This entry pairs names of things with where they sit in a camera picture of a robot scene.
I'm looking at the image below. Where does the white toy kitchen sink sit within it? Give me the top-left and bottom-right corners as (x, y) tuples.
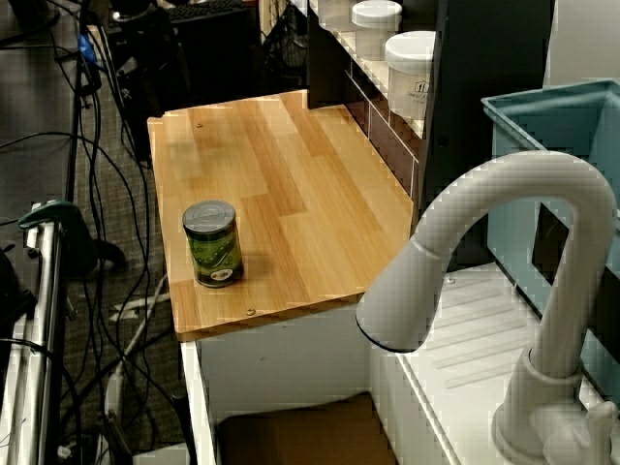
(179, 263), (620, 465)

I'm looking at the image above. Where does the white lidded plastic jar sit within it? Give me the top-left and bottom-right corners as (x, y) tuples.
(384, 30), (438, 122)
(350, 0), (404, 62)

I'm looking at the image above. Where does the teal plastic box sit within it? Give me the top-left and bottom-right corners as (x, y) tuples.
(480, 79), (620, 388)

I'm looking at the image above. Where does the green pea can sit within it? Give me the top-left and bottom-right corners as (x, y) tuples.
(181, 200), (245, 290)

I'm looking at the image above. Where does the black cable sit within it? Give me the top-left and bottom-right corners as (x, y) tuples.
(72, 0), (130, 268)

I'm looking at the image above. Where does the green clamp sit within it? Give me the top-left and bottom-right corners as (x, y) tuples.
(17, 200), (99, 278)

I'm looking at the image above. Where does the grey toy faucet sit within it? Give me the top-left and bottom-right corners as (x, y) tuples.
(355, 149), (620, 464)

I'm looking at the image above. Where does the black kitchen side panel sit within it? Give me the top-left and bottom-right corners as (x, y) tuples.
(418, 0), (557, 218)

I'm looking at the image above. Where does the black computer tower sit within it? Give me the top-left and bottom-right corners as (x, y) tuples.
(105, 3), (254, 165)

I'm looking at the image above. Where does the white cable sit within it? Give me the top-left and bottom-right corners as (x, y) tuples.
(104, 273), (170, 437)

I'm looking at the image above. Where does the aluminium frame rail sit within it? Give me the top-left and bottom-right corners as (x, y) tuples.
(5, 220), (68, 465)

